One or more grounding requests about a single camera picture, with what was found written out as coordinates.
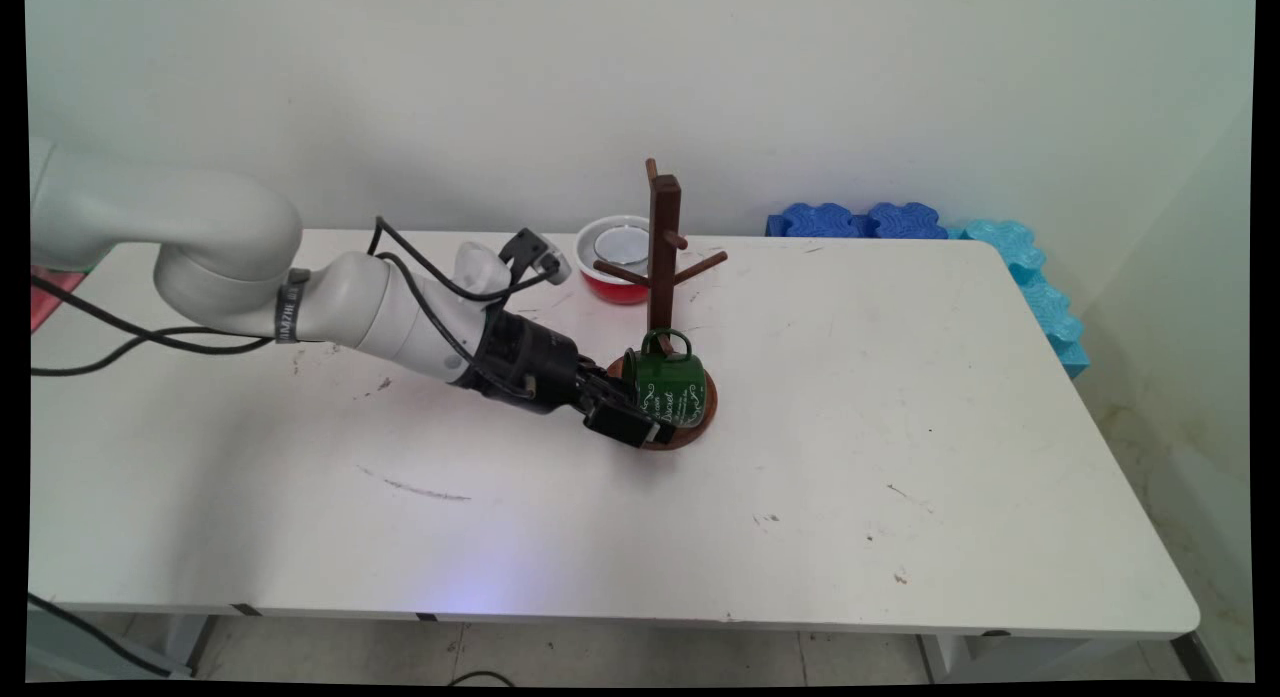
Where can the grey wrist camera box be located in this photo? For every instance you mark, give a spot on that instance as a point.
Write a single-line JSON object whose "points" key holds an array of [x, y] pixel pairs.
{"points": [[530, 252]]}

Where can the green enamel mug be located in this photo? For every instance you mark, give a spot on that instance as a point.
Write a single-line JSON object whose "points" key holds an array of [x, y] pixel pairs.
{"points": [[670, 387]]}

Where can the red bowl white inside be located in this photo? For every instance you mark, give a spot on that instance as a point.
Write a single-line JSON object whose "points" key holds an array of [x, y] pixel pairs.
{"points": [[610, 289]]}

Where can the dark blue foam mat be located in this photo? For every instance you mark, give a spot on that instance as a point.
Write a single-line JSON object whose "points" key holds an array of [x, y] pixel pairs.
{"points": [[905, 221], [815, 221]]}

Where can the red foam mat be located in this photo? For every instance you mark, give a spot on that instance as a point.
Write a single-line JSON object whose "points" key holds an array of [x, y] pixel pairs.
{"points": [[50, 292]]}

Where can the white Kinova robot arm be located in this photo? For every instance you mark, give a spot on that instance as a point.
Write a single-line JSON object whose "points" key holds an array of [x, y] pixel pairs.
{"points": [[200, 237]]}

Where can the light blue foam mat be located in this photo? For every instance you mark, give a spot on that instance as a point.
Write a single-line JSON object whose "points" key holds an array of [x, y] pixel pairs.
{"points": [[1040, 297]]}

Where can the dark wooden mug tree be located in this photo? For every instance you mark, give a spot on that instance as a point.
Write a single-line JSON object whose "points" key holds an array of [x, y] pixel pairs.
{"points": [[663, 237]]}

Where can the grey table leg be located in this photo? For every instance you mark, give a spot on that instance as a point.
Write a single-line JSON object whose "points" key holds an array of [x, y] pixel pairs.
{"points": [[120, 647]]}

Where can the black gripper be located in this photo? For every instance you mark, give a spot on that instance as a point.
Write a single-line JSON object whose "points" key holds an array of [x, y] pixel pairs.
{"points": [[525, 362]]}

